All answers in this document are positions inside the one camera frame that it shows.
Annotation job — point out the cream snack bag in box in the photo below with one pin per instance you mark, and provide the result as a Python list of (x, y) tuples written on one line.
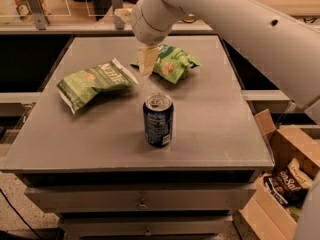
[(303, 179)]

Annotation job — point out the blue soda can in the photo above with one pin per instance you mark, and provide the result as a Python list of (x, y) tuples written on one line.
[(158, 111)]

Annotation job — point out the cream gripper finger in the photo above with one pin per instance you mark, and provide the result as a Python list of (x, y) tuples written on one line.
[(147, 57), (123, 15)]

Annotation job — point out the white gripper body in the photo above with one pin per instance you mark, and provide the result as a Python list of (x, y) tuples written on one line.
[(149, 34)]

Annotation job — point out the lower drawer handle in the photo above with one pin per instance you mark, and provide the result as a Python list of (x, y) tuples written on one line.
[(147, 232)]

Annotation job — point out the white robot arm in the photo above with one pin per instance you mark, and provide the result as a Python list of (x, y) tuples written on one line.
[(283, 49)]

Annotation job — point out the middle metal bracket post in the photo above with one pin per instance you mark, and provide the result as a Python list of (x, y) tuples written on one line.
[(118, 22)]

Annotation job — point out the dark snack bag in box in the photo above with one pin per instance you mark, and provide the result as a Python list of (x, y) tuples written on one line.
[(284, 188)]

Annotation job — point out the left metal bracket post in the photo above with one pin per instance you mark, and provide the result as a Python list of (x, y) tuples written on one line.
[(40, 19)]

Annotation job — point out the green snack bag in box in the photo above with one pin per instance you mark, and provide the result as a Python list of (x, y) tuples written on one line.
[(294, 212)]

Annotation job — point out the upper drawer handle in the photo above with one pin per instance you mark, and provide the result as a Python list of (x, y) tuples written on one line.
[(141, 205)]

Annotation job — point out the drawer handle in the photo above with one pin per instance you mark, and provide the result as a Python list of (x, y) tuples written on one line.
[(147, 232), (141, 205)]

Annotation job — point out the grey drawer cabinet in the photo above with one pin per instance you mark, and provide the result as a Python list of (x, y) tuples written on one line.
[(155, 161)]

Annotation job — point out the metal bracket post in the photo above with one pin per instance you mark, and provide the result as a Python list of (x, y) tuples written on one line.
[(118, 22), (40, 19)]

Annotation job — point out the green Kettle jalapeno chip bag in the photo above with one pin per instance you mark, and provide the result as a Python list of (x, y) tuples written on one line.
[(79, 88)]

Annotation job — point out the cardboard box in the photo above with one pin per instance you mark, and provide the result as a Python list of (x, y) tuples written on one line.
[(276, 207)]

